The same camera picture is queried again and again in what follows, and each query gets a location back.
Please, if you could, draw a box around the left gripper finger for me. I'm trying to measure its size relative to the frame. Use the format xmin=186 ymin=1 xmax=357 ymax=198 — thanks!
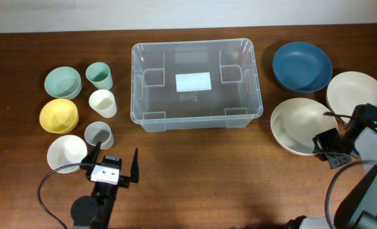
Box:
xmin=80 ymin=141 xmax=101 ymax=169
xmin=130 ymin=148 xmax=139 ymax=183

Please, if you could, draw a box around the cream bowl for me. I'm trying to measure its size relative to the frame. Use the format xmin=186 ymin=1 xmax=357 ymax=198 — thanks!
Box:
xmin=270 ymin=98 xmax=338 ymax=156

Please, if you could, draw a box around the beige bowl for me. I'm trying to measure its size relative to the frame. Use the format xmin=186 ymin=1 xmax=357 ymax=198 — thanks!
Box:
xmin=326 ymin=71 xmax=377 ymax=116

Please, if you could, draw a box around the dark blue bowl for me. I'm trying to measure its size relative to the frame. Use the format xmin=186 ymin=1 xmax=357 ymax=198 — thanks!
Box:
xmin=272 ymin=41 xmax=333 ymax=94

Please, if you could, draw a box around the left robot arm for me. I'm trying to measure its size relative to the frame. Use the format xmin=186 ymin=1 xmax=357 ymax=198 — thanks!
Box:
xmin=71 ymin=142 xmax=139 ymax=228

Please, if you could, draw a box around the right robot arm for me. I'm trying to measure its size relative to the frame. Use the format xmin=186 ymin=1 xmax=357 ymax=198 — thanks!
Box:
xmin=285 ymin=103 xmax=377 ymax=229

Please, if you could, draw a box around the grey cup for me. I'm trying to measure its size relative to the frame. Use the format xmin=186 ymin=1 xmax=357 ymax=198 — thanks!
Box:
xmin=84 ymin=121 xmax=114 ymax=149

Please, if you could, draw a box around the white small bowl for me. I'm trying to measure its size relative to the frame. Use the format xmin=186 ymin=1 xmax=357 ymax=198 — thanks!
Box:
xmin=47 ymin=135 xmax=87 ymax=170

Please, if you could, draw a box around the yellow small bowl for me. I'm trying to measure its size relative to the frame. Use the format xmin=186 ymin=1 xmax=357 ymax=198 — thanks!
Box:
xmin=39 ymin=99 xmax=79 ymax=134

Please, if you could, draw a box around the cream white cup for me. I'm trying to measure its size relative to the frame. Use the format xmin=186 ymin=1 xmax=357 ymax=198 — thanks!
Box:
xmin=89 ymin=89 xmax=117 ymax=118

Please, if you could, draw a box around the mint green small bowl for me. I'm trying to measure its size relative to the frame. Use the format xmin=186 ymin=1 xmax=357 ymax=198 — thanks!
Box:
xmin=44 ymin=66 xmax=82 ymax=100

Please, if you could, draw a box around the mint green cup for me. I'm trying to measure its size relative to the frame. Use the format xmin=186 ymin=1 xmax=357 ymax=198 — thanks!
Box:
xmin=85 ymin=62 xmax=113 ymax=90

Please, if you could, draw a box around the clear plastic storage bin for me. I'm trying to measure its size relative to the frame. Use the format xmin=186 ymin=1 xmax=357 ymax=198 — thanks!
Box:
xmin=130 ymin=38 xmax=264 ymax=132

